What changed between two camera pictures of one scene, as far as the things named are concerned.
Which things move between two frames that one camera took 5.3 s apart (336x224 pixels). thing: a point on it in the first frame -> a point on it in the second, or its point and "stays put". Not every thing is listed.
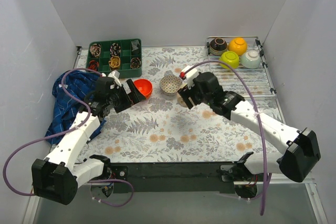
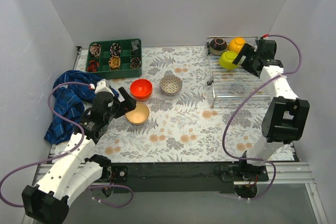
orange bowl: x=145 y=86 stays put
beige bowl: x=180 y=100 -> x=139 y=115
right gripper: x=189 y=97 -> x=250 y=60
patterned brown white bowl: x=170 y=84 stays put
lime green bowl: x=230 y=57 stays put
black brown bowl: x=218 y=46 stays put
